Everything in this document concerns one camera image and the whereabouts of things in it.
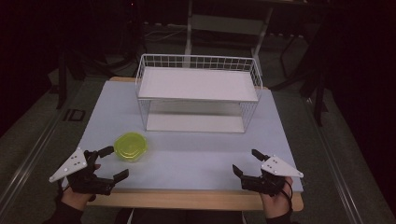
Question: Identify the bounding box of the black metal stand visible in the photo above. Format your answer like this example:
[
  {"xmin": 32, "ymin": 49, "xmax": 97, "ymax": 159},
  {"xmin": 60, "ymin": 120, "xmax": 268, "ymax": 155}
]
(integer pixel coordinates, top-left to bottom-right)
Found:
[{"xmin": 300, "ymin": 71, "xmax": 330, "ymax": 127}]

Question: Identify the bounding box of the light blue table mat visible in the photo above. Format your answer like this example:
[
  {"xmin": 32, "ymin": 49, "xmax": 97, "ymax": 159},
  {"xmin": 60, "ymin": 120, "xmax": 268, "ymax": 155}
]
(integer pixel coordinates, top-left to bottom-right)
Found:
[{"xmin": 62, "ymin": 79, "xmax": 304, "ymax": 193}]

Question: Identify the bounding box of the person's left hand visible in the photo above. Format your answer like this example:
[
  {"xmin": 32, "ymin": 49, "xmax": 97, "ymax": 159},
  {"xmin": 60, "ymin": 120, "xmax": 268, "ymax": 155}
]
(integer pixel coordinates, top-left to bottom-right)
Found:
[{"xmin": 60, "ymin": 186, "xmax": 97, "ymax": 213}]

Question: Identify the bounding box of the green round lidded container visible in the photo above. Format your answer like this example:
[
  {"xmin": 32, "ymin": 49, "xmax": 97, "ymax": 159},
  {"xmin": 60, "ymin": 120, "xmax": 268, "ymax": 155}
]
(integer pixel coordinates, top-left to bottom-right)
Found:
[{"xmin": 113, "ymin": 132, "xmax": 149, "ymax": 162}]

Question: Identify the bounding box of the white wire shelf rack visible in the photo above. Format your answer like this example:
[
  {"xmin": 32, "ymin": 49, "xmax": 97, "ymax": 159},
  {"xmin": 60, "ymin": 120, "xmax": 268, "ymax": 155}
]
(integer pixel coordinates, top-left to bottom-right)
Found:
[{"xmin": 134, "ymin": 53, "xmax": 263, "ymax": 134}]

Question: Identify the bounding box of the white floor cable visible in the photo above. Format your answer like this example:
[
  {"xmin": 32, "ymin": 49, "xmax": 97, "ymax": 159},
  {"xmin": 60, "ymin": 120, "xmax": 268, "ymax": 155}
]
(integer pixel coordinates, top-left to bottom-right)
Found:
[{"xmin": 143, "ymin": 21, "xmax": 189, "ymax": 43}]

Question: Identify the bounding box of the person's right hand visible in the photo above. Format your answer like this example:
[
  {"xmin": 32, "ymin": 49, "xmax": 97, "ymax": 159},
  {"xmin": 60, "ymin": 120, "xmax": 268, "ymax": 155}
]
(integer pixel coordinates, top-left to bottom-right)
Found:
[{"xmin": 261, "ymin": 176, "xmax": 294, "ymax": 219}]

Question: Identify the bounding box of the white metal stand frame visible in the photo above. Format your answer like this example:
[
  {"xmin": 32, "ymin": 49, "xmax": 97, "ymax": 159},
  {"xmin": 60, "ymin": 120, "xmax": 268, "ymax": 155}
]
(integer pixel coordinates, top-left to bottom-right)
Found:
[{"xmin": 183, "ymin": 0, "xmax": 276, "ymax": 70}]

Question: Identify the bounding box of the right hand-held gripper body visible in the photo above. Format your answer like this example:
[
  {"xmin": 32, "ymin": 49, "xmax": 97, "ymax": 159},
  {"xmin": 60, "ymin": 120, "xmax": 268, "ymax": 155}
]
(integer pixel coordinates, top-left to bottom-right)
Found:
[{"xmin": 241, "ymin": 154, "xmax": 304, "ymax": 197}]

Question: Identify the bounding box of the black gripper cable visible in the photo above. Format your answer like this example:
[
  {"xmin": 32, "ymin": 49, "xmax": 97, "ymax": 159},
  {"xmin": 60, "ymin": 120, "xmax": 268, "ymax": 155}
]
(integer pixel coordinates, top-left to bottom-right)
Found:
[{"xmin": 280, "ymin": 178, "xmax": 294, "ymax": 213}]

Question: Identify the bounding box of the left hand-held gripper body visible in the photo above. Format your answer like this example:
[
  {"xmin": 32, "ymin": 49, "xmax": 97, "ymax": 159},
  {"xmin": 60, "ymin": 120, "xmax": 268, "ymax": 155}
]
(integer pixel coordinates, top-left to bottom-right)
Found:
[{"xmin": 49, "ymin": 147, "xmax": 117, "ymax": 197}]

